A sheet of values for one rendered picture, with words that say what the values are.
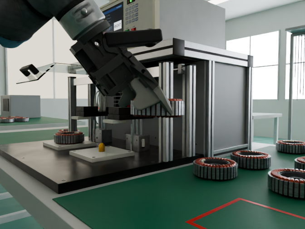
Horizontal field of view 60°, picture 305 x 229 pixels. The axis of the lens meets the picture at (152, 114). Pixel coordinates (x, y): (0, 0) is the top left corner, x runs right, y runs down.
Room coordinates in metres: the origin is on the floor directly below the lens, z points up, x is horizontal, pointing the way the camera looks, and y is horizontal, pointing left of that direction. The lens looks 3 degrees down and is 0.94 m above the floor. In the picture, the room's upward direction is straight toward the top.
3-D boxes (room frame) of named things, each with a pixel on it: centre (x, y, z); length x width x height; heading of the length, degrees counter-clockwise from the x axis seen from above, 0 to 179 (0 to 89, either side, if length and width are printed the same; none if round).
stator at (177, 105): (0.55, -0.01, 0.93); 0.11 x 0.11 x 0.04
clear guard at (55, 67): (1.02, 0.31, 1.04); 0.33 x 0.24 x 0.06; 131
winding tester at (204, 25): (1.13, -0.01, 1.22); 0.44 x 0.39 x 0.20; 41
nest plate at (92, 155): (0.83, 0.16, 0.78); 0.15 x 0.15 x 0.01; 41
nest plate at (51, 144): (1.02, 0.32, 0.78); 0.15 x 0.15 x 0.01; 41
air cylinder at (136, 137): (0.93, 0.05, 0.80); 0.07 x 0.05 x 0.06; 41
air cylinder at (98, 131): (1.11, 0.21, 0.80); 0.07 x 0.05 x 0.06; 41
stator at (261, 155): (0.77, -0.29, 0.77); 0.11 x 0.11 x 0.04
